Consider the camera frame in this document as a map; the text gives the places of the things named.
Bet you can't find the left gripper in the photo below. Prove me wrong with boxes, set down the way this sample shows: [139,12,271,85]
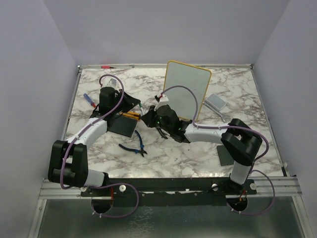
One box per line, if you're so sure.
[111,89,140,114]

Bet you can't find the yellow framed whiteboard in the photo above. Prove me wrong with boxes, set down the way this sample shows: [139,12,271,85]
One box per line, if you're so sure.
[163,60,212,120]

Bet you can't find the white whiteboard marker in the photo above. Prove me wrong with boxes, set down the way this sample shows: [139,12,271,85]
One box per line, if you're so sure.
[138,102,144,115]

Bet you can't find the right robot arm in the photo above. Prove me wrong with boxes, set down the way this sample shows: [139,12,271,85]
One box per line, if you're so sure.
[141,105,263,194]

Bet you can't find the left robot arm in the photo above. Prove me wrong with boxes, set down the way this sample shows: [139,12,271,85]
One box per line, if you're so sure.
[48,87,141,196]

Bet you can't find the grey whiteboard eraser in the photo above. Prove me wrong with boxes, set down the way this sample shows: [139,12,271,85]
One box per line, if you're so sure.
[205,93,226,110]

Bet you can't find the yellow utility knife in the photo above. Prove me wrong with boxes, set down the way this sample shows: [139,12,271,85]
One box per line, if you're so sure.
[120,112,141,121]

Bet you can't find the blue red screwdriver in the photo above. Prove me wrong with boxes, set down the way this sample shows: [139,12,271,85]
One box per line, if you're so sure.
[83,93,97,108]

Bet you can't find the left black pad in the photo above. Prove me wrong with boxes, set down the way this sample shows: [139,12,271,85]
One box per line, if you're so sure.
[108,116,138,138]

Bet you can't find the black pad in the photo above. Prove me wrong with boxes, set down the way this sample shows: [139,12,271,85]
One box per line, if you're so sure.
[216,145,234,167]
[108,116,138,138]

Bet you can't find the right black pad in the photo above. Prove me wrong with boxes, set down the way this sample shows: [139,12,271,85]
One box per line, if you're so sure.
[216,145,234,167]

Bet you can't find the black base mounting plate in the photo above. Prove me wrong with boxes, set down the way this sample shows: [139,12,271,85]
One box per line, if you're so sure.
[80,177,258,206]

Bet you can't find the black grey wire stripper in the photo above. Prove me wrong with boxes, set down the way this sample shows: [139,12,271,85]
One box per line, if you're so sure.
[156,126,184,143]

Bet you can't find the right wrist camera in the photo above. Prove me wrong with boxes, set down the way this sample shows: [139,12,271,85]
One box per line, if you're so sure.
[154,94,169,111]

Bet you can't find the red marker on rail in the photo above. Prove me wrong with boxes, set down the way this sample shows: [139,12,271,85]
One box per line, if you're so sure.
[101,65,116,69]

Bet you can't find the blue handled cutting pliers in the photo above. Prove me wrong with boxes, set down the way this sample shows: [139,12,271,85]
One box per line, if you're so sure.
[118,130,147,157]

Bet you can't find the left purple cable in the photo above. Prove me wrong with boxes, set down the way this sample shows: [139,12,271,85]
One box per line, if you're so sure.
[60,74,140,219]

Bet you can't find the aluminium frame rail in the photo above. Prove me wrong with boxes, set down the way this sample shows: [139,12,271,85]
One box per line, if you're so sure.
[38,179,81,200]

